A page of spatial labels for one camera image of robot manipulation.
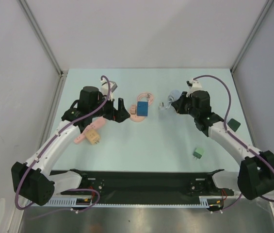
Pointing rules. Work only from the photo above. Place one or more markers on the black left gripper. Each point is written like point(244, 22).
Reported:
point(119, 115)

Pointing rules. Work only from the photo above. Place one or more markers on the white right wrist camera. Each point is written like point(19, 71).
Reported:
point(194, 85)

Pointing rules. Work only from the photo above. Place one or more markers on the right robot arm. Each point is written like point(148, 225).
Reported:
point(256, 173)

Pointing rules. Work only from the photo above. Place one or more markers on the blue cube socket adapter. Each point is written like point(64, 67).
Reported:
point(142, 109)

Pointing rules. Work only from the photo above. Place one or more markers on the dark green cube adapter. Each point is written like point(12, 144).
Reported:
point(233, 124)

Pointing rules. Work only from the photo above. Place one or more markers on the round blue power strip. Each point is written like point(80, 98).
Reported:
point(173, 96)

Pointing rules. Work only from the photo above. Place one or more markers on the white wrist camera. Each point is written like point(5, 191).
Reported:
point(194, 85)
point(105, 88)

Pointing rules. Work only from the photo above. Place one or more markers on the round pink power strip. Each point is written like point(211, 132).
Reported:
point(136, 118)

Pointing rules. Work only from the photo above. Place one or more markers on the right aluminium frame post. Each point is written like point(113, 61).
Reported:
point(252, 34)

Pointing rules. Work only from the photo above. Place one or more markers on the pink brown USB charger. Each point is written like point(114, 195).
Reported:
point(133, 109)

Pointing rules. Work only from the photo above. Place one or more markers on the left aluminium frame post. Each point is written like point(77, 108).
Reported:
point(40, 35)

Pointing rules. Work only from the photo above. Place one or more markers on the tan cube plug adapter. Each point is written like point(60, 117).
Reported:
point(92, 136)

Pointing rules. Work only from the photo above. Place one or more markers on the left aluminium side rail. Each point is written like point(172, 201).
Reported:
point(53, 109)

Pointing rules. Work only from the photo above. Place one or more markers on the aluminium frame post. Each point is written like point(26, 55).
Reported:
point(252, 34)
point(40, 35)

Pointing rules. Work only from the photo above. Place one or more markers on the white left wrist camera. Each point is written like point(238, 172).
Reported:
point(105, 88)

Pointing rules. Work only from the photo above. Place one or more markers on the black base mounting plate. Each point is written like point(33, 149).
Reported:
point(124, 197)

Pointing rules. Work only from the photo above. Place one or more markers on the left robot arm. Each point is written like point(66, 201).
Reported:
point(72, 124)

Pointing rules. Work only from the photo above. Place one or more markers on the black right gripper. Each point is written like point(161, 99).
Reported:
point(182, 104)

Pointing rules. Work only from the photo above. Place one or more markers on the aluminium front frame rail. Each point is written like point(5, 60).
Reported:
point(39, 188)

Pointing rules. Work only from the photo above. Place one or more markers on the green plug adapter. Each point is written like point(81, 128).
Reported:
point(198, 153)

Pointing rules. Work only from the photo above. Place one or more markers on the long pink power strip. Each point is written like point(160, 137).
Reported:
point(96, 124)

